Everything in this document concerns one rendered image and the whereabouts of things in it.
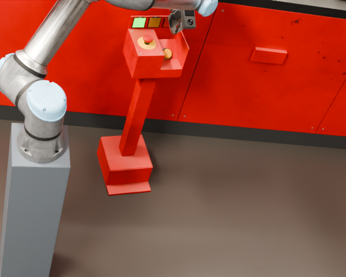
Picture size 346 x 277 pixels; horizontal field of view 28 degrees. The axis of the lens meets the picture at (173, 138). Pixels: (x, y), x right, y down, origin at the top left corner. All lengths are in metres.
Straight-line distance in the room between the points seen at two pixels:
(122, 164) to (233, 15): 0.81
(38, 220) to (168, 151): 1.11
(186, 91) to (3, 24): 0.89
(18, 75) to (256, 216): 1.53
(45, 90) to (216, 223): 1.35
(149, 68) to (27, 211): 0.73
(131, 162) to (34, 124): 1.08
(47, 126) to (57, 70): 1.03
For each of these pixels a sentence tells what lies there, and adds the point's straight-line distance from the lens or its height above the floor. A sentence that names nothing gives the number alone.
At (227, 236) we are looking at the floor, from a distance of 3.13.
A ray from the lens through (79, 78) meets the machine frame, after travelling 3.12.
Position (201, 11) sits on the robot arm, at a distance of 2.30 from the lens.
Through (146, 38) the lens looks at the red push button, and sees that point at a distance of 2.63.
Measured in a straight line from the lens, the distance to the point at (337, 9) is 3.05.
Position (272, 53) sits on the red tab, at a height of 0.61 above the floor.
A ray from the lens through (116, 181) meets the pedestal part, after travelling 3.12.
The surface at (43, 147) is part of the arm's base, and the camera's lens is 2.14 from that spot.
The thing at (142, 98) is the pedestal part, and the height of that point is 0.49.
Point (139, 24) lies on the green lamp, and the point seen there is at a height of 0.80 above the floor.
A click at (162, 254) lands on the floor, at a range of 2.99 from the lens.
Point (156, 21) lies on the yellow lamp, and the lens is 2.71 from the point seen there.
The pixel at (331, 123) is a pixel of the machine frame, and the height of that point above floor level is 0.19.
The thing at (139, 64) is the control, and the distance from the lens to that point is 2.62.
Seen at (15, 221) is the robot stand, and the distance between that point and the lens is 2.41.
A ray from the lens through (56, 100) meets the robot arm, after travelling 2.05.
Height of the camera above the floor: 2.46
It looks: 46 degrees down
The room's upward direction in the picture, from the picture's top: 20 degrees clockwise
